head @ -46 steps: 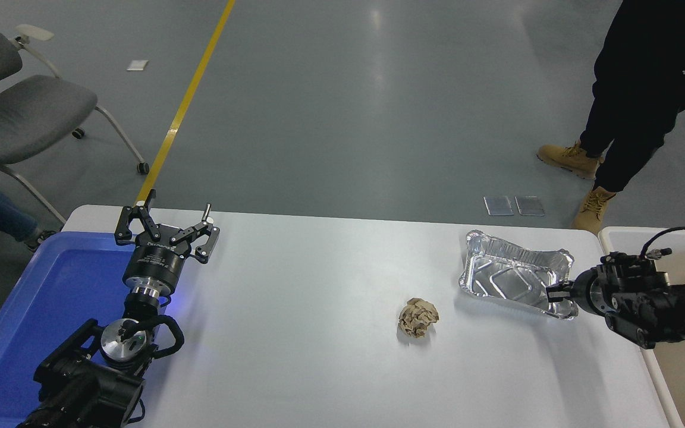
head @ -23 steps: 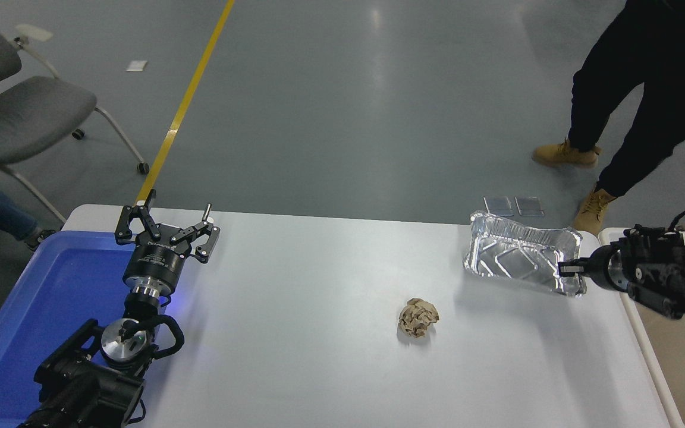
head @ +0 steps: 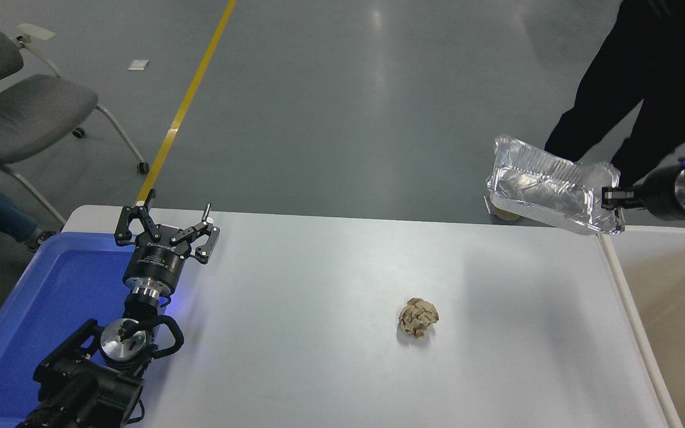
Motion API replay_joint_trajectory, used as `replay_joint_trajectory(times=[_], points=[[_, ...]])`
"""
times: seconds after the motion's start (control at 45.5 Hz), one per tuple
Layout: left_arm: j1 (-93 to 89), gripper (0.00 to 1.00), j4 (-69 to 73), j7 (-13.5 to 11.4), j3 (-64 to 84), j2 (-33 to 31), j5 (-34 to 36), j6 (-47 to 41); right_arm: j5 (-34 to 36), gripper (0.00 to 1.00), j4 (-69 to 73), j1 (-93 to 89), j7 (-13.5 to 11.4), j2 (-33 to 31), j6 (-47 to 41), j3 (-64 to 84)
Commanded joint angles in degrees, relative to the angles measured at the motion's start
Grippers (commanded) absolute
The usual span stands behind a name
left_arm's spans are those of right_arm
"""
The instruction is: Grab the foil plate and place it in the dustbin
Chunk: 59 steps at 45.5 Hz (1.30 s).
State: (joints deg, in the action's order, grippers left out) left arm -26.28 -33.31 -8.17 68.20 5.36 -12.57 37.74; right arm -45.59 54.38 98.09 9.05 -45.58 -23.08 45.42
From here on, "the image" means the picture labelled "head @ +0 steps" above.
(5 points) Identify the grey office chair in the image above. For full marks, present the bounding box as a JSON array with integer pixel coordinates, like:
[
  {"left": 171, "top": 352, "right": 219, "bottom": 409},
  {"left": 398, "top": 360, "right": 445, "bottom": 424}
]
[{"left": 0, "top": 0, "right": 150, "bottom": 224}]

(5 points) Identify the large pale bin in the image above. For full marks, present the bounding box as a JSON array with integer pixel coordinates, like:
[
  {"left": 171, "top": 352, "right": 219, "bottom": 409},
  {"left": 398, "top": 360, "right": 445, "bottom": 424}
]
[{"left": 599, "top": 226, "right": 685, "bottom": 428}]

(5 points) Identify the crumpled tan paper ball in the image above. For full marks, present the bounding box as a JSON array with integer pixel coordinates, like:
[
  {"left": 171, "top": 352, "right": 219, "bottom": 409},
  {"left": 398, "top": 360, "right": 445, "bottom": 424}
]
[{"left": 398, "top": 298, "right": 440, "bottom": 339}]

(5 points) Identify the silver foil tray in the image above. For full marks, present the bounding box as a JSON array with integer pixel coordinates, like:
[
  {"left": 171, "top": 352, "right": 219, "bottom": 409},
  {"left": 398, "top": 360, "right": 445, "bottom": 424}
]
[{"left": 485, "top": 134, "right": 626, "bottom": 236}]

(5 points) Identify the seated person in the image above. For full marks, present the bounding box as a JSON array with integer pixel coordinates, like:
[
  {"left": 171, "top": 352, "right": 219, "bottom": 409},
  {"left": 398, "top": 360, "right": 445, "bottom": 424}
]
[{"left": 0, "top": 189, "right": 58, "bottom": 252}]

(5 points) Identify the blue plastic tray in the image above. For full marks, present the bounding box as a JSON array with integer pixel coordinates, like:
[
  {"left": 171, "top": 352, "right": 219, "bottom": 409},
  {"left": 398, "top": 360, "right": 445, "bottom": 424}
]
[{"left": 0, "top": 231, "right": 171, "bottom": 424}]

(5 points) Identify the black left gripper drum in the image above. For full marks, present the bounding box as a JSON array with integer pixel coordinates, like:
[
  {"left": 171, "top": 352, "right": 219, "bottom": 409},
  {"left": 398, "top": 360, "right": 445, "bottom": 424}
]
[{"left": 123, "top": 239, "right": 192, "bottom": 295}]

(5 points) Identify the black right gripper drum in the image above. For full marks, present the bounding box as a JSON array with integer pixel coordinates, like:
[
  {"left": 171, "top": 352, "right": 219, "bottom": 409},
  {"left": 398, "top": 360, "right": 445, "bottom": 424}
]
[{"left": 636, "top": 165, "right": 685, "bottom": 221}]

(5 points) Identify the standing person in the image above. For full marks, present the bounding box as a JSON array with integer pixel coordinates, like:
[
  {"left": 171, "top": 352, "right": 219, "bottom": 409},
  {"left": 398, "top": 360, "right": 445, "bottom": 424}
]
[{"left": 543, "top": 0, "right": 685, "bottom": 186}]

